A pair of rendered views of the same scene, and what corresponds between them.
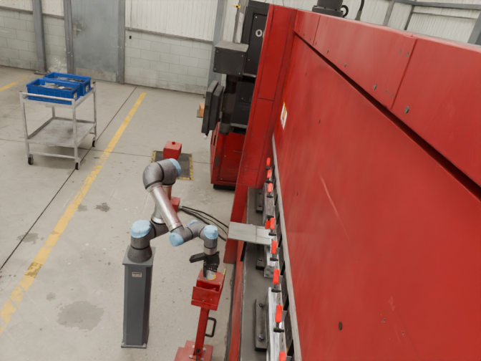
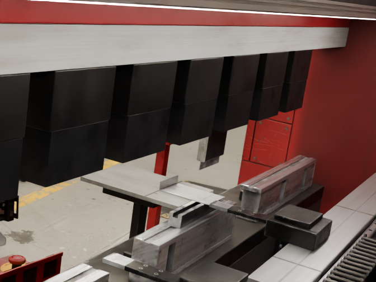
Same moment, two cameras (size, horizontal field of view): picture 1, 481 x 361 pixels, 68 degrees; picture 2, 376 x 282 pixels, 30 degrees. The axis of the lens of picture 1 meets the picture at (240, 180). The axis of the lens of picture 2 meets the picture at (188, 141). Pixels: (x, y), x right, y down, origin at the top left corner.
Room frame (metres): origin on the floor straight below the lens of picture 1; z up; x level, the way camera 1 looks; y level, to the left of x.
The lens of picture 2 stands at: (0.50, -0.93, 1.49)
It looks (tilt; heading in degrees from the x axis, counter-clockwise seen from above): 13 degrees down; 28
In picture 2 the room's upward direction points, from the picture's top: 8 degrees clockwise
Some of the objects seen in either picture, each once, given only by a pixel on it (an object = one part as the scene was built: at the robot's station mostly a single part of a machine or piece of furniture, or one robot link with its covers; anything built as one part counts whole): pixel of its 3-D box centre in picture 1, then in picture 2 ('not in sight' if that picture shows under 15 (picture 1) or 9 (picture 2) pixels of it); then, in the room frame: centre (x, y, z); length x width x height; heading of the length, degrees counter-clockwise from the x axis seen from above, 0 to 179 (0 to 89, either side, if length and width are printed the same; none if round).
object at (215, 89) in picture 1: (213, 107); not in sight; (3.06, 0.35, 1.42); 0.45 x 0.12 x 0.36; 1
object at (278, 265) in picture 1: (287, 265); (58, 117); (1.31, -0.29, 1.26); 0.15 x 0.09 x 0.17; 2
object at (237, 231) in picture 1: (248, 233); (147, 185); (1.87, -0.12, 1.00); 0.26 x 0.18 x 0.01; 92
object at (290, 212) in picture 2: not in sight; (266, 215); (1.88, -0.42, 1.01); 0.26 x 0.12 x 0.05; 92
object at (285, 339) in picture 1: (295, 338); not in sight; (0.91, -0.30, 1.26); 0.15 x 0.09 x 0.17; 2
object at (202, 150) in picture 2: not in sight; (212, 146); (1.88, -0.26, 1.13); 0.10 x 0.02 x 0.10; 2
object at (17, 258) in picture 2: not in sight; (17, 264); (1.66, 0.08, 0.79); 0.04 x 0.04 x 0.04
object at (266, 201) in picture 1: (267, 203); (280, 185); (2.43, -0.24, 0.92); 0.50 x 0.06 x 0.10; 2
